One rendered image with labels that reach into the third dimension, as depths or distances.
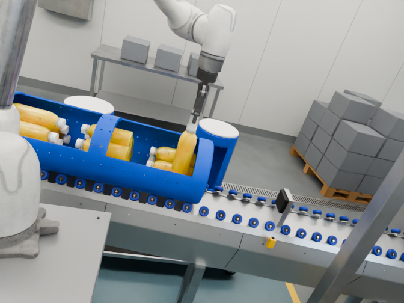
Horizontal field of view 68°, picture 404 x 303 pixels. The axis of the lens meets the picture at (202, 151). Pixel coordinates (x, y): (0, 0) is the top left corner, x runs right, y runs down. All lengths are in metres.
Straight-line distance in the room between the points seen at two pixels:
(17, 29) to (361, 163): 3.83
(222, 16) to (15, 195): 0.77
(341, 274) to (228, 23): 0.96
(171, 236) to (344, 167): 3.03
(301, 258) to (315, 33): 4.01
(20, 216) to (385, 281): 1.54
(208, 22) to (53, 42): 3.91
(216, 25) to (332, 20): 4.18
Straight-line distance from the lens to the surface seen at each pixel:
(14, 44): 0.90
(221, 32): 1.05
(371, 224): 1.17
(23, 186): 0.79
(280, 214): 1.46
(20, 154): 0.78
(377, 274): 1.72
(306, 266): 1.56
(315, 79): 5.26
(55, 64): 4.90
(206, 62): 1.07
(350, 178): 4.22
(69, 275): 0.85
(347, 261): 1.25
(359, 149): 4.05
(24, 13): 0.89
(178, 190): 1.22
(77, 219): 0.99
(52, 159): 1.27
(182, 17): 1.12
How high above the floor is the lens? 1.73
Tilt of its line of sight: 25 degrees down
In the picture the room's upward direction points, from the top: 17 degrees clockwise
